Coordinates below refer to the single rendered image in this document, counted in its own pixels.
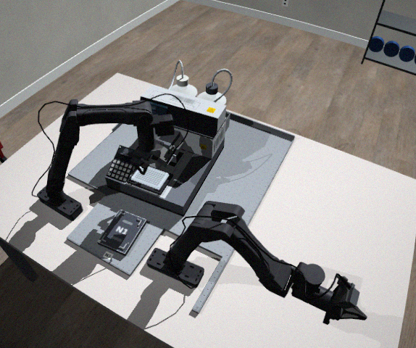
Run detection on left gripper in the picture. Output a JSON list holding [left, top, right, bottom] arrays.
[[130, 137, 175, 175]]

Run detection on white multi-well plate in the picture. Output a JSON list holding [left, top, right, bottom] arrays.
[[131, 166, 169, 190]]

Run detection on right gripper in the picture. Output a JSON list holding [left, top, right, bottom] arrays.
[[309, 276, 367, 325]]

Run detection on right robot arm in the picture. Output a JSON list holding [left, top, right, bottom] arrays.
[[146, 201, 325, 304]]

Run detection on white plastic bottle with cap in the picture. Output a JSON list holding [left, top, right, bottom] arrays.
[[171, 75, 197, 97]]

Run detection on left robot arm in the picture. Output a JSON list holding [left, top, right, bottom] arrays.
[[37, 99, 175, 217]]

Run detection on black raised edge strip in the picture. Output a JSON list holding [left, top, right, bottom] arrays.
[[112, 111, 295, 139]]

